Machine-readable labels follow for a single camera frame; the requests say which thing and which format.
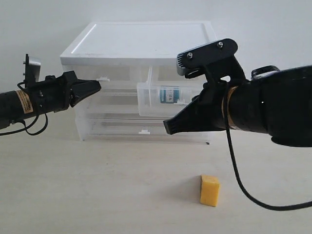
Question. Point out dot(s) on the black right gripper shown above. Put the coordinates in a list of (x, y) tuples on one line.
[(200, 115)]

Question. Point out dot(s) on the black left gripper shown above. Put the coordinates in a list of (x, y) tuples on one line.
[(58, 94)]

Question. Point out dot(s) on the white bottle teal label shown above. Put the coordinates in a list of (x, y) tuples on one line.
[(169, 94)]

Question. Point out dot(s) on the yellow sponge block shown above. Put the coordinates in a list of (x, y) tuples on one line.
[(209, 190)]

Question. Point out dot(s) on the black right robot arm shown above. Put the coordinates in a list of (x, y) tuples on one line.
[(278, 104)]

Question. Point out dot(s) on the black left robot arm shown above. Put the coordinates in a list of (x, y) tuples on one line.
[(16, 106)]

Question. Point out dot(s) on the white plastic drawer cabinet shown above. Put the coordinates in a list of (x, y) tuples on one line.
[(135, 44)]

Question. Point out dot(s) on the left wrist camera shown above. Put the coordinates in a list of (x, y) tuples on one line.
[(32, 70)]

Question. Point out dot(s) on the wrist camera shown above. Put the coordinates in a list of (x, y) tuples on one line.
[(215, 60), (32, 70)]

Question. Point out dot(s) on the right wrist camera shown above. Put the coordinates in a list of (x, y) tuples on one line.
[(215, 60)]

